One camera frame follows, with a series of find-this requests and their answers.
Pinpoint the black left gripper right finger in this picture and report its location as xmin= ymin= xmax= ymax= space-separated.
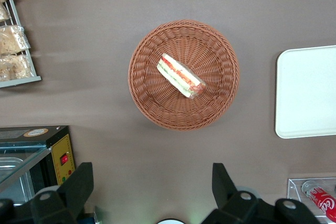
xmin=201 ymin=162 xmax=321 ymax=224

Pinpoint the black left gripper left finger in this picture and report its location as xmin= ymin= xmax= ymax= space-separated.
xmin=0 ymin=162 xmax=95 ymax=224

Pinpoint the plastic-wrapped layered sandwich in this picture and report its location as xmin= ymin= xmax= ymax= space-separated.
xmin=156 ymin=52 xmax=207 ymax=100

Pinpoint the round brown wicker basket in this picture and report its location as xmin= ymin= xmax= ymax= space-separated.
xmin=127 ymin=19 xmax=240 ymax=132

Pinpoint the white rectangular plastic tray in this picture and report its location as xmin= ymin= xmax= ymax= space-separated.
xmin=275 ymin=45 xmax=336 ymax=140

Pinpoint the black glass food warmer cabinet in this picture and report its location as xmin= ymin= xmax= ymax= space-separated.
xmin=0 ymin=125 xmax=77 ymax=207

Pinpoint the white round disc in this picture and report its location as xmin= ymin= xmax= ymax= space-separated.
xmin=156 ymin=218 xmax=186 ymax=224

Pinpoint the steel pan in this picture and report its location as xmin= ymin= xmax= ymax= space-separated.
xmin=0 ymin=156 xmax=35 ymax=206

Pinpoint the clear acrylic can holder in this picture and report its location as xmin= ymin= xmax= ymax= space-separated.
xmin=286 ymin=177 xmax=336 ymax=224

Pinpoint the red cola can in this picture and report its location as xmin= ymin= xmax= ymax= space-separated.
xmin=301 ymin=180 xmax=336 ymax=223

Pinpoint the grey wire shelf rack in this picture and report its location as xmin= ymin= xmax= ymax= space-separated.
xmin=0 ymin=0 xmax=42 ymax=89

